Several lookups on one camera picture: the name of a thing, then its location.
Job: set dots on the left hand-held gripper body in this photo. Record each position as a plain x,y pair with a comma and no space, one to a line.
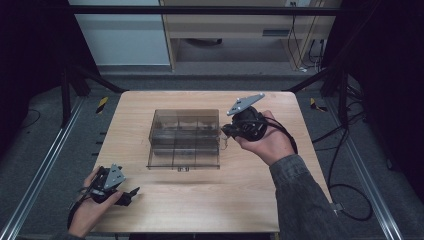
111,180

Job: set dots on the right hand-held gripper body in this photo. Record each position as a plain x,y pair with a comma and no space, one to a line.
250,126

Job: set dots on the small clear shiny item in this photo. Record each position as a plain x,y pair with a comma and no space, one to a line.
226,143

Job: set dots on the smoky transparent drawer organizer box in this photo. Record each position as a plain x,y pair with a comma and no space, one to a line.
183,140

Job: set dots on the person's right hand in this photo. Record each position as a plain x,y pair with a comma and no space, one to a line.
273,146

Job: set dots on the person's left hand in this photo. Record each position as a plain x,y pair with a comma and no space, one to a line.
85,216

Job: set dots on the yellow black striped marker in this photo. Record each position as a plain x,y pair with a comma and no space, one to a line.
102,105
315,104

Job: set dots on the black metal stand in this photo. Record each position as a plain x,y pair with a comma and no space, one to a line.
341,96
66,96

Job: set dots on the light wooden desk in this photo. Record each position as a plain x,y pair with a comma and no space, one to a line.
226,28

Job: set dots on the white cabinet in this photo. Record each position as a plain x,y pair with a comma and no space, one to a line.
123,40

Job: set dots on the black curtain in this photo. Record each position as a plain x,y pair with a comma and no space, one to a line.
30,60
390,83

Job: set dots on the aluminium floor rail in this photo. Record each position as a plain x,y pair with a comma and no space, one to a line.
40,173
366,173

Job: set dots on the grey table corner bracket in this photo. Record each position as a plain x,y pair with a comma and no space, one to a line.
337,207

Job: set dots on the black horizontal frame bar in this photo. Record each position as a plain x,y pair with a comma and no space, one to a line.
200,10

